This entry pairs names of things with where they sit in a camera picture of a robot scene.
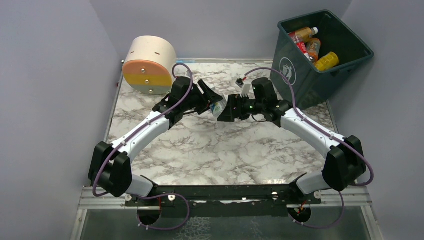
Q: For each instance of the small red label bottle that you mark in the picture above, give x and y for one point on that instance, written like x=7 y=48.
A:
x=301 y=46

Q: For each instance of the round cream drum box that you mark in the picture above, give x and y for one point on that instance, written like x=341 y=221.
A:
x=148 y=65

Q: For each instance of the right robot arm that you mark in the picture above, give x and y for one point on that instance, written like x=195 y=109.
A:
x=343 y=156

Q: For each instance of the red gold drink can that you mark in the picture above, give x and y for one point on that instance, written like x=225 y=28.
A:
x=306 y=33

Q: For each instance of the dark green plastic bin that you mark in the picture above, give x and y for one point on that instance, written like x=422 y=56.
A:
x=294 y=75

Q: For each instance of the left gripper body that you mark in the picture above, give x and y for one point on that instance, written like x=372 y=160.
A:
x=200 y=100

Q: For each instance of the yellow drink bottle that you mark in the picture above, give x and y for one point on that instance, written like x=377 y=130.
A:
x=327 y=62

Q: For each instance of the orange drink bottle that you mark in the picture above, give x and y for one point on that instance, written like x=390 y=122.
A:
x=313 y=49

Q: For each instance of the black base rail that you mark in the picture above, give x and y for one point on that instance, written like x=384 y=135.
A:
x=215 y=201

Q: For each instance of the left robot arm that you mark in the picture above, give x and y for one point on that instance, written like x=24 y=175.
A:
x=111 y=164

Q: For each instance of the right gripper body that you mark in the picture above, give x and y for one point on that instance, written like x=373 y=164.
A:
x=237 y=107

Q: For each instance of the small blue label bottle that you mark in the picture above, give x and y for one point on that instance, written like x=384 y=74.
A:
x=218 y=108

